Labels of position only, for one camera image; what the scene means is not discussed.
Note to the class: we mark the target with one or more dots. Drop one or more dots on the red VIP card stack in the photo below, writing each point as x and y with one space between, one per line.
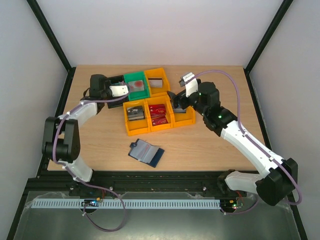
158 114

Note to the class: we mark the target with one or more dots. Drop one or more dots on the white striped card stack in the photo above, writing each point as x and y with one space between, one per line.
155 82

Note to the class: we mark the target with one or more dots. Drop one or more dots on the green bin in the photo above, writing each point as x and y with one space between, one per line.
136 76

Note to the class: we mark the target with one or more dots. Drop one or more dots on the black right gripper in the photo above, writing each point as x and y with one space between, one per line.
178 99

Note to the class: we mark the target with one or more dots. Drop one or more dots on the yellow rear bin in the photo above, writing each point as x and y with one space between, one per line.
158 72

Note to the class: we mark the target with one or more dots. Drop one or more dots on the dark VIP card stack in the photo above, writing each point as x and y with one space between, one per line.
135 113

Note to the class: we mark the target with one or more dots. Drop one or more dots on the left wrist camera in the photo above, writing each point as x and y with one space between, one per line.
119 90

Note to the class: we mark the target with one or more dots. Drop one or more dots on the black left rear frame post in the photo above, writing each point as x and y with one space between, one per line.
42 20

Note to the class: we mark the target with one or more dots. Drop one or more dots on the blue card holder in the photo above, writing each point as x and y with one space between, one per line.
145 152

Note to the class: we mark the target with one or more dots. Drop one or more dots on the yellow bin with dark cards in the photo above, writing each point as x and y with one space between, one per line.
136 127

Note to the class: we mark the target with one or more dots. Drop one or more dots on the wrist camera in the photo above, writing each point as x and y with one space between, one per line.
187 82
119 90

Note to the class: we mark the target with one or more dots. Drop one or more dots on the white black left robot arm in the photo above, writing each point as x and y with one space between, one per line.
61 137

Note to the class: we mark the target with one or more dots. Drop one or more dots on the yellow bin with red cards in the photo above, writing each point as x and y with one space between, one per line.
156 100

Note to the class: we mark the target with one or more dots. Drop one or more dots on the blue VIP card stack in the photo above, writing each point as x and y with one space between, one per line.
179 110

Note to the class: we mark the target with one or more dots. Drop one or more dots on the black bin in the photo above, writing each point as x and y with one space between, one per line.
115 80

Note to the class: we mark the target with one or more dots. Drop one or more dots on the red white card stack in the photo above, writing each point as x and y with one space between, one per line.
136 86

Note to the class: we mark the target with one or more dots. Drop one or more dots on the white slotted cable duct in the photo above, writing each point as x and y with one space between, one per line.
131 204

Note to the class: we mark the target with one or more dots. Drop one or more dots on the black front frame rail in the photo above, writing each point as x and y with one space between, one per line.
206 183

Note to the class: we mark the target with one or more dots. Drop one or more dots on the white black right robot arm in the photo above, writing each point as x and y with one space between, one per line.
276 177

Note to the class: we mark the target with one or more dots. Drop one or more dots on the black frame post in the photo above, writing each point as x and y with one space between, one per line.
276 20
42 20

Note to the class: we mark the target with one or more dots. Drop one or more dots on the black right rear frame post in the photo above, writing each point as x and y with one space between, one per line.
276 20

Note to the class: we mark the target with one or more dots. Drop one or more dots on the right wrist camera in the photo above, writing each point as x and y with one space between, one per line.
187 82

